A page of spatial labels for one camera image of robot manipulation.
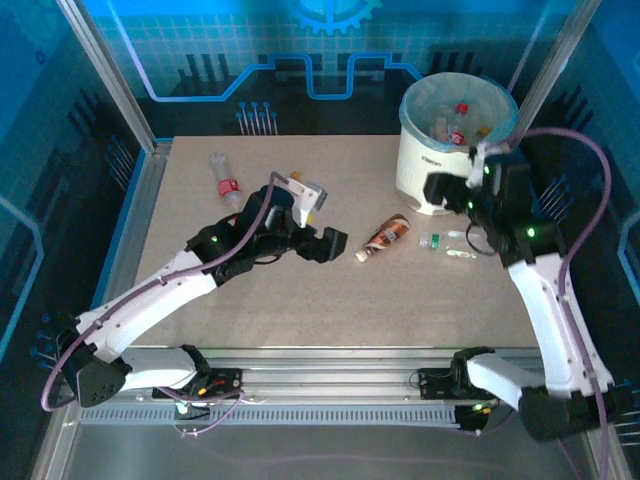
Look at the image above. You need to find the grey slotted cable duct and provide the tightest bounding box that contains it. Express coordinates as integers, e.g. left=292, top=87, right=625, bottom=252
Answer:
left=79, top=406, right=462, bottom=427

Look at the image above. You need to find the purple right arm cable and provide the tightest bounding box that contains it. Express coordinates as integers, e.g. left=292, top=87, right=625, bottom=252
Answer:
left=487, top=127, right=614, bottom=480

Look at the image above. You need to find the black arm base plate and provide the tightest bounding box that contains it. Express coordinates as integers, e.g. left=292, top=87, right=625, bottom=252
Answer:
left=417, top=366, right=471, bottom=401
left=152, top=366, right=246, bottom=401

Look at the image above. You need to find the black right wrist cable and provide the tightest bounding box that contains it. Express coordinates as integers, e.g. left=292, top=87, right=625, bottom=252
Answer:
left=465, top=222, right=502, bottom=257

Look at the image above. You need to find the aluminium mounting rail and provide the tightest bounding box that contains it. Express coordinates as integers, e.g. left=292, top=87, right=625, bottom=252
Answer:
left=114, top=344, right=551, bottom=406

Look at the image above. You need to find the blue translucent bin liner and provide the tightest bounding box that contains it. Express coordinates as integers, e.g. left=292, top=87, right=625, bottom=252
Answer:
left=401, top=72, right=519, bottom=152

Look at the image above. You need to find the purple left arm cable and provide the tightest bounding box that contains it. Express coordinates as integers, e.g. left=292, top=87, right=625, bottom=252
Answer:
left=39, top=171, right=301, bottom=414

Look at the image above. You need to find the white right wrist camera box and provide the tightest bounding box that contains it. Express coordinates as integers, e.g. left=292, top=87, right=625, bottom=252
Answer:
left=468, top=141, right=514, bottom=190

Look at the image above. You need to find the clear bottle green label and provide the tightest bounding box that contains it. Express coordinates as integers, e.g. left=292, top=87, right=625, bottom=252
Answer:
left=418, top=229, right=480, bottom=260

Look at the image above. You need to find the white plastic waste bin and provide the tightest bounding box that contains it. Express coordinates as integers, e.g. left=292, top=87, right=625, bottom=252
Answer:
left=396, top=119, right=501, bottom=218

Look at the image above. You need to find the brown coffee drink bottle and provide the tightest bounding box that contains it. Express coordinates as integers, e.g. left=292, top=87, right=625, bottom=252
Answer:
left=354, top=213, right=413, bottom=263

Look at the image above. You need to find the aluminium side rail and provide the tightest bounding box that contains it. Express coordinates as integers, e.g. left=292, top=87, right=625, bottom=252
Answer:
left=89, top=139, right=174, bottom=311

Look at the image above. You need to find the grey metal shelf panel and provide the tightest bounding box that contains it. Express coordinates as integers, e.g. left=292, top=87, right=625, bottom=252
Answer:
left=34, top=419, right=621, bottom=480

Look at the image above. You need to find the black controller box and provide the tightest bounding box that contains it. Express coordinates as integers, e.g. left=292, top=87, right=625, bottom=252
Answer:
left=454, top=399, right=501, bottom=434

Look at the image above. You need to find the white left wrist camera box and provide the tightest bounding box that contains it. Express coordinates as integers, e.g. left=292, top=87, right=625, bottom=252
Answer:
left=287, top=172, right=330, bottom=229

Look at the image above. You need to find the clear bottle red label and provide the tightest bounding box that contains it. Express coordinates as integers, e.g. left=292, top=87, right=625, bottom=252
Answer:
left=208, top=151, right=246, bottom=209

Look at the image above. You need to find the aluminium frame post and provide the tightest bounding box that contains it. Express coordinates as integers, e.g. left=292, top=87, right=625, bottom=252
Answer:
left=54, top=0, right=174, bottom=156
left=504, top=0, right=604, bottom=131

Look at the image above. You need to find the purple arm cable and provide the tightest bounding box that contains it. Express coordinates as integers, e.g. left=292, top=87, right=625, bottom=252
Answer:
left=39, top=171, right=301, bottom=414
left=487, top=127, right=614, bottom=480

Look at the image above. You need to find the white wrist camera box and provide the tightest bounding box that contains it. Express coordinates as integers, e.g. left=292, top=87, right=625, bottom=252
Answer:
left=468, top=141, right=514, bottom=190
left=287, top=172, right=330, bottom=229

